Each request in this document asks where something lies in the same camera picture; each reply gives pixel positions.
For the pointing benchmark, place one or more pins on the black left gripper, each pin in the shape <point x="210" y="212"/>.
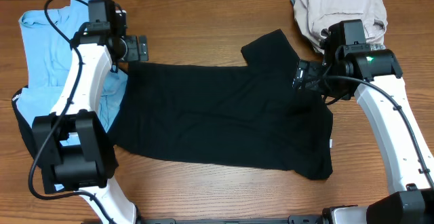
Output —
<point x="134" y="48"/>

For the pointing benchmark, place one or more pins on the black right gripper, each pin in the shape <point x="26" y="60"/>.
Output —
<point x="314" y="69"/>

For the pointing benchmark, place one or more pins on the black t-shirt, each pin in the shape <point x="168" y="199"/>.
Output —
<point x="248" y="116"/>

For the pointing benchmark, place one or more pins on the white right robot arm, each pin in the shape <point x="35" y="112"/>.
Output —
<point x="375" y="80"/>

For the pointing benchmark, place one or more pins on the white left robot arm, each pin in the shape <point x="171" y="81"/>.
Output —
<point x="74" y="155"/>

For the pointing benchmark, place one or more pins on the beige folded garment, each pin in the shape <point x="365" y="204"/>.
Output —
<point x="314" y="17"/>

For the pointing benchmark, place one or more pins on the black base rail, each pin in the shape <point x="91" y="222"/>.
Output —
<point x="230" y="220"/>

